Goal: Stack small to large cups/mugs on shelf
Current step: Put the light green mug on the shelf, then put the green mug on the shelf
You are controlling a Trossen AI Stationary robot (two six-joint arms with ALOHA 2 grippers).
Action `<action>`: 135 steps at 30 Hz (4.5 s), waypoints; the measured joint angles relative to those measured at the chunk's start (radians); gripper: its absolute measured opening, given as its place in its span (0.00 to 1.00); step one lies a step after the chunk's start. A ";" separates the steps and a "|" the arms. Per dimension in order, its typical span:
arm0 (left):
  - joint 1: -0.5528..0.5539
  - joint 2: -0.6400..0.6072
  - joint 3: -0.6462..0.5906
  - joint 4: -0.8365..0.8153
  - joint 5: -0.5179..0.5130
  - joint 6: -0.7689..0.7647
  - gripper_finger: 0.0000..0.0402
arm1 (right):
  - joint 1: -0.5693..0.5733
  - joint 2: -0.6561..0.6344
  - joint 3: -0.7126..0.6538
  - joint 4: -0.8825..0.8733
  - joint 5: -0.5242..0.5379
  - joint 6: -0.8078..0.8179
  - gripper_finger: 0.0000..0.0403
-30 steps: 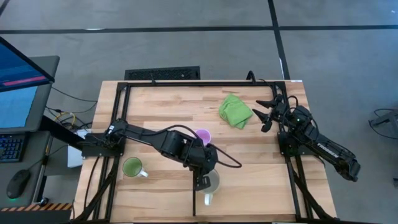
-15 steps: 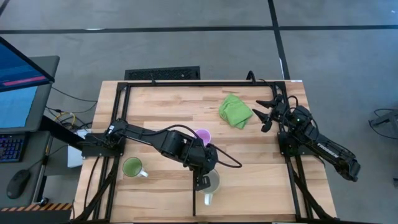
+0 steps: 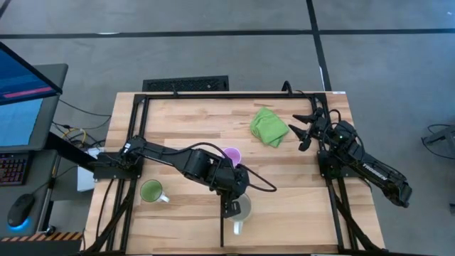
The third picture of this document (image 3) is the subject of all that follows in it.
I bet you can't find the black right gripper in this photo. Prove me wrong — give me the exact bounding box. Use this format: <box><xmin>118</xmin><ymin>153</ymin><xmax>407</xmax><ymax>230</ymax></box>
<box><xmin>287</xmin><ymin>106</ymin><xmax>333</xmax><ymax>152</ymax></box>

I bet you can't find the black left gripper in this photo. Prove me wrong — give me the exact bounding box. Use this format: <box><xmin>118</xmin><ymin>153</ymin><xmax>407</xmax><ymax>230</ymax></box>
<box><xmin>217</xmin><ymin>164</ymin><xmax>250</xmax><ymax>218</ymax></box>

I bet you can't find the white ceramic mug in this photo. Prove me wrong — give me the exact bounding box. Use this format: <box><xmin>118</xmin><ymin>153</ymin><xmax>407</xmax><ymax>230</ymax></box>
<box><xmin>227</xmin><ymin>193</ymin><xmax>253</xmax><ymax>236</ymax></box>

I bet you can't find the pink plastic mug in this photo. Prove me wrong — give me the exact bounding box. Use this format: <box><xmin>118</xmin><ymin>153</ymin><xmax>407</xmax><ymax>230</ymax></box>
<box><xmin>222</xmin><ymin>146</ymin><xmax>242</xmax><ymax>168</ymax></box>

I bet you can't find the green ceramic mug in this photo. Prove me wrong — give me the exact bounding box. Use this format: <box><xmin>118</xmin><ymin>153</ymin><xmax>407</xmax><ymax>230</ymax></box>
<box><xmin>139</xmin><ymin>179</ymin><xmax>171</xmax><ymax>205</ymax></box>

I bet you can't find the black shelf edge bar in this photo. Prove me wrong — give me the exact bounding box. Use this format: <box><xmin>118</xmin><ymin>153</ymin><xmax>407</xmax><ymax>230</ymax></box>
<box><xmin>220</xmin><ymin>185</ymin><xmax>225</xmax><ymax>248</ymax></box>

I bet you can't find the green folded cloth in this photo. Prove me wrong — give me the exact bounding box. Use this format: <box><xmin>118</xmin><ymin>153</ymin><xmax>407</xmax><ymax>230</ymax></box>
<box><xmin>250</xmin><ymin>107</ymin><xmax>290</xmax><ymax>149</ymax></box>

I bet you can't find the white box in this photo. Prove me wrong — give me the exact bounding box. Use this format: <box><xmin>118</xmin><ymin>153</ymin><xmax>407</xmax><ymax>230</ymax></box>
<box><xmin>77</xmin><ymin>147</ymin><xmax>97</xmax><ymax>193</ymax></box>

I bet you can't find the black orange striped box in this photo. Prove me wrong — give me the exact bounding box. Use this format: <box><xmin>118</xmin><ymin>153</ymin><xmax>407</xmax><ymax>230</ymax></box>
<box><xmin>0</xmin><ymin>231</ymin><xmax>85</xmax><ymax>256</ymax></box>

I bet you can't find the grey side desk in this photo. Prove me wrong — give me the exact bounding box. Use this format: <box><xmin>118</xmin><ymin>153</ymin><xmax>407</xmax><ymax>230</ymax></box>
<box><xmin>0</xmin><ymin>149</ymin><xmax>60</xmax><ymax>238</ymax></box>

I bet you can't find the black computer mouse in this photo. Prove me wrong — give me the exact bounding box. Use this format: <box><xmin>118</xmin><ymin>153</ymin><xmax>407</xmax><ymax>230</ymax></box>
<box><xmin>6</xmin><ymin>193</ymin><xmax>36</xmax><ymax>228</ymax></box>

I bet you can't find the backlit black keyboard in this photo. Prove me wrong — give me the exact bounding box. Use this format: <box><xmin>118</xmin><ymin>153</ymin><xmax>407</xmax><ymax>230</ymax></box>
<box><xmin>0</xmin><ymin>152</ymin><xmax>31</xmax><ymax>186</ymax></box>

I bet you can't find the grey-framed monitor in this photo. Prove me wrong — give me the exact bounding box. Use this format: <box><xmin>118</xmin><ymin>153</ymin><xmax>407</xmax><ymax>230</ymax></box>
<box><xmin>0</xmin><ymin>63</ymin><xmax>69</xmax><ymax>154</ymax></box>

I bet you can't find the black-framed monitor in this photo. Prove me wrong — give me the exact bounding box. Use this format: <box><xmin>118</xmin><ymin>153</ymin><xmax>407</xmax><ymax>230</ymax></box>
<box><xmin>0</xmin><ymin>41</ymin><xmax>64</xmax><ymax>107</ymax></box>

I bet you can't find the black aluminium table frame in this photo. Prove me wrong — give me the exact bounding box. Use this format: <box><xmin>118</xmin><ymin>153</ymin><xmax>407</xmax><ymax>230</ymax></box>
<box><xmin>82</xmin><ymin>91</ymin><xmax>388</xmax><ymax>256</ymax></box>

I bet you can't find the yellow cable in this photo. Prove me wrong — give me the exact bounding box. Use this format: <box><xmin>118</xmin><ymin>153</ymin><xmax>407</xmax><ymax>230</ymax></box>
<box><xmin>63</xmin><ymin>127</ymin><xmax>88</xmax><ymax>147</ymax></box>

